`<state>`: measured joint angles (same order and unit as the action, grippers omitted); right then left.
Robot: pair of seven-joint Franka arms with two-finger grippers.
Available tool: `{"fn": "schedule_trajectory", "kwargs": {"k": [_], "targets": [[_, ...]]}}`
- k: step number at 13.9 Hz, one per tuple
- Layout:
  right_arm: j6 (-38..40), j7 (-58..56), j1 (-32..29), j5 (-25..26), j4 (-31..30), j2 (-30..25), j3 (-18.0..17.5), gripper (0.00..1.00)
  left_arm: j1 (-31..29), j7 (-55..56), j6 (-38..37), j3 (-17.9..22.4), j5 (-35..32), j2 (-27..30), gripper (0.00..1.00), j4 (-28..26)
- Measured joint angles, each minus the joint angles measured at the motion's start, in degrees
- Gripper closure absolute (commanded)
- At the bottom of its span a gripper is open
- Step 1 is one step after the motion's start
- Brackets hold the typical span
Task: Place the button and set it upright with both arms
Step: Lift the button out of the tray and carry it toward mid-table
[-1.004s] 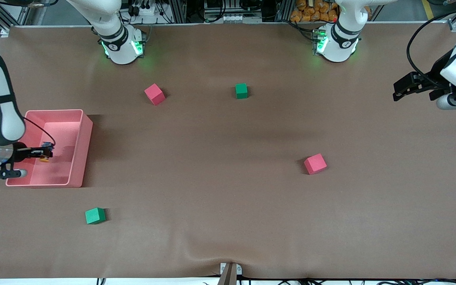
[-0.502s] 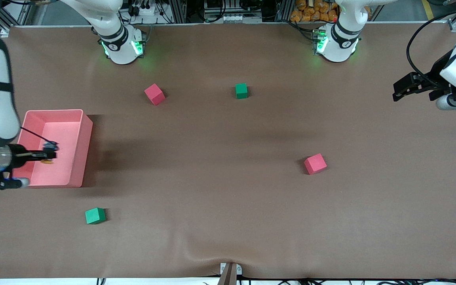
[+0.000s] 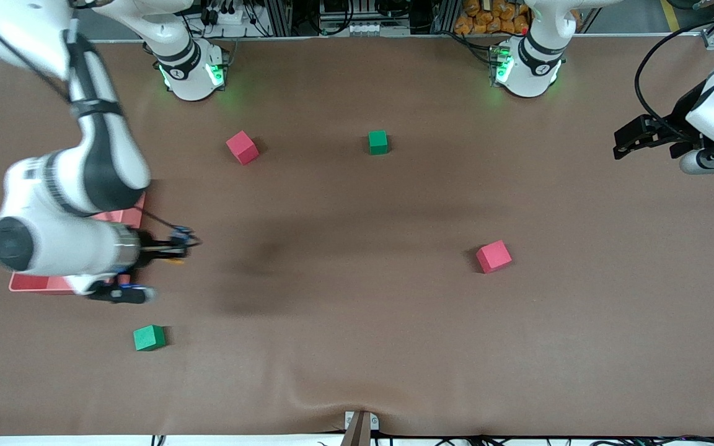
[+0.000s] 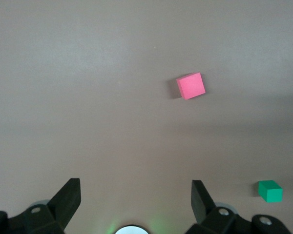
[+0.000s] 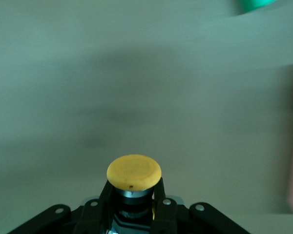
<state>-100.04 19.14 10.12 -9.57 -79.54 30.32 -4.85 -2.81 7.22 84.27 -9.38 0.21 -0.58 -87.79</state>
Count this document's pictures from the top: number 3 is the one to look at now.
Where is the pink foam cube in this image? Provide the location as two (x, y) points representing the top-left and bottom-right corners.
(226, 130), (260, 166)
(475, 240), (513, 274)

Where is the brown table cover sheet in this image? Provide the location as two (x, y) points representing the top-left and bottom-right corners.
(0, 34), (714, 437)

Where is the metal table clamp bracket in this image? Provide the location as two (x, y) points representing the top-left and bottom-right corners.
(340, 410), (380, 446)

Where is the orange objects heap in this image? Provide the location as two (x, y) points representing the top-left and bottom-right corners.
(454, 0), (532, 35)

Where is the pink plastic bin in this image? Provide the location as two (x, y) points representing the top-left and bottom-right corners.
(9, 192), (146, 295)

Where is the white power strip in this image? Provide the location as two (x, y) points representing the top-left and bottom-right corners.
(205, 3), (246, 25)

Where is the orange capped black push button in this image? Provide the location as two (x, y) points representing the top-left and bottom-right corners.
(168, 227), (200, 267)

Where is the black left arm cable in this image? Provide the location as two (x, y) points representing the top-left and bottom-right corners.
(635, 15), (714, 142)

